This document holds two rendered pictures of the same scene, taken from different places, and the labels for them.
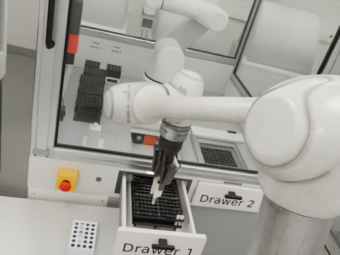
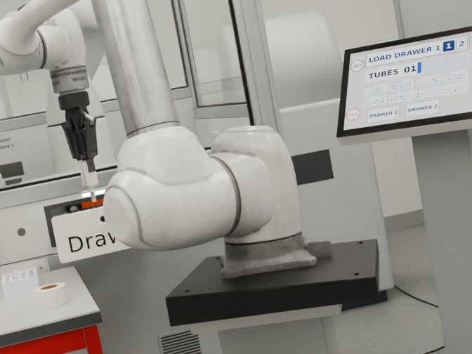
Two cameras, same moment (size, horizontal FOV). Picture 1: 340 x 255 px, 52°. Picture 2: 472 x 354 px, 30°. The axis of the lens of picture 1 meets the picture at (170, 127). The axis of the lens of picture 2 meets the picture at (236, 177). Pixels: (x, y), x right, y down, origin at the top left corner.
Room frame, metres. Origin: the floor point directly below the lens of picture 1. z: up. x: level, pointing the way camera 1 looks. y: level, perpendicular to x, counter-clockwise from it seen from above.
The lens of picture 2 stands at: (-1.26, -0.36, 1.16)
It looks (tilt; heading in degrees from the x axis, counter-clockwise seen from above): 6 degrees down; 0
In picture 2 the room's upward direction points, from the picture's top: 10 degrees counter-clockwise
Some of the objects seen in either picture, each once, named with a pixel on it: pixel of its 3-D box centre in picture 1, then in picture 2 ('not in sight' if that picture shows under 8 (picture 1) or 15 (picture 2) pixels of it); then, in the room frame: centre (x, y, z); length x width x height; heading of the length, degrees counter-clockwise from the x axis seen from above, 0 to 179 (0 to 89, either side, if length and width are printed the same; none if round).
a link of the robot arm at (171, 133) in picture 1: (174, 128); (70, 81); (0.94, -0.01, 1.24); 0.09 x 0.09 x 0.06
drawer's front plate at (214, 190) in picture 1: (228, 196); not in sight; (1.17, -0.31, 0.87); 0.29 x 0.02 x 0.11; 104
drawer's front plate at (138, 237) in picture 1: (160, 244); (116, 227); (0.83, -0.07, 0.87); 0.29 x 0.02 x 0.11; 104
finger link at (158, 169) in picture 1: (161, 162); (78, 138); (0.95, 0.00, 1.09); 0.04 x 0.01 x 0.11; 131
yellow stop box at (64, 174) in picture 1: (66, 179); not in sight; (1.00, 0.31, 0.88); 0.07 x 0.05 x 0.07; 104
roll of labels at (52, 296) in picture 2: not in sight; (50, 296); (0.62, 0.07, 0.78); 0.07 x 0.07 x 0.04
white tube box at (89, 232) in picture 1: (82, 238); (20, 282); (0.85, 0.18, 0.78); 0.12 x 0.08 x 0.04; 13
